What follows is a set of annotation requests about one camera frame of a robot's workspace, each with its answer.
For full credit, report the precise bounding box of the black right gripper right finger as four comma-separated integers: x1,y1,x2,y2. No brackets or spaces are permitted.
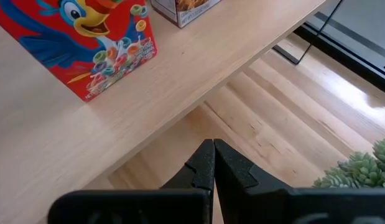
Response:
213,139,293,224

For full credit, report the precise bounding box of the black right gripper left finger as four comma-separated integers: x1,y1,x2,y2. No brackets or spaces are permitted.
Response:
160,139,215,224

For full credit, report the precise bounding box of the pink cereal box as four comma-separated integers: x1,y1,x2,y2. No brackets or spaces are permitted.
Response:
150,0,223,29

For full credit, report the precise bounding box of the red Froot Loops cereal box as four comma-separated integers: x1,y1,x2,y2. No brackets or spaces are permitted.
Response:
0,0,158,103

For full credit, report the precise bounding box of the round pale green succulent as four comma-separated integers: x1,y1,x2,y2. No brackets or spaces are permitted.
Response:
312,138,385,189

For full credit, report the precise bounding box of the black aluminium table frame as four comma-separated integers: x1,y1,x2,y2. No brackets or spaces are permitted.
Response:
293,11,385,96

